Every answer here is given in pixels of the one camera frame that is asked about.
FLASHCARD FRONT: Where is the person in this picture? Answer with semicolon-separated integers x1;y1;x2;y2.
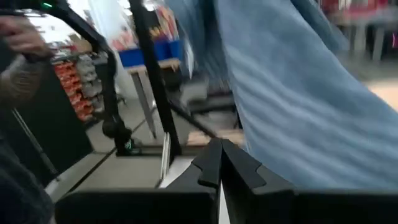
0;132;56;224

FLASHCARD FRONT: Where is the rack of small parts boxes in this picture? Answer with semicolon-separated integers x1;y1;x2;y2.
52;52;108;123

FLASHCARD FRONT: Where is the person's hand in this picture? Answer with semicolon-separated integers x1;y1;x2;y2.
0;15;54;60

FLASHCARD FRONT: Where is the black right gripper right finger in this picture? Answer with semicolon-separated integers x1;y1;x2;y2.
221;139;295;203

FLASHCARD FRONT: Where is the light wooden workbench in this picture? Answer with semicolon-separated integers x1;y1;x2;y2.
126;58;182;140

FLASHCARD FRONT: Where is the person's forearm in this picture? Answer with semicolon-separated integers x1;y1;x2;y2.
0;55;48;109

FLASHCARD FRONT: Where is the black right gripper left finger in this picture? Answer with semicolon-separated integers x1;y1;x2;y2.
192;138;223;189

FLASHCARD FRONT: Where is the dark grey cabinet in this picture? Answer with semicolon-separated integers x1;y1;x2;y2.
11;62;95;187

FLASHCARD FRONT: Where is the grey striped garment with label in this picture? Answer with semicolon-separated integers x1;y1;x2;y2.
166;0;398;190

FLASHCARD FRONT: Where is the blue plastic storage bin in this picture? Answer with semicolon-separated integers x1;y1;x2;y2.
118;39;184;68

